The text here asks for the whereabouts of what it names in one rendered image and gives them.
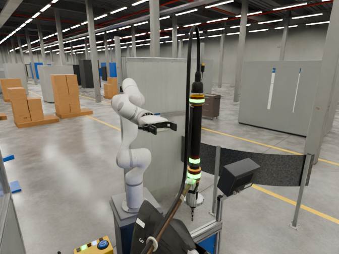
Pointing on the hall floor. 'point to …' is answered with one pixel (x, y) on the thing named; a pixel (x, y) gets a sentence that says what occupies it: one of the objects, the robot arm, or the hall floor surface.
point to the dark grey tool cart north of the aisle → (211, 105)
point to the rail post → (218, 242)
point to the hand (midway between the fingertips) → (165, 128)
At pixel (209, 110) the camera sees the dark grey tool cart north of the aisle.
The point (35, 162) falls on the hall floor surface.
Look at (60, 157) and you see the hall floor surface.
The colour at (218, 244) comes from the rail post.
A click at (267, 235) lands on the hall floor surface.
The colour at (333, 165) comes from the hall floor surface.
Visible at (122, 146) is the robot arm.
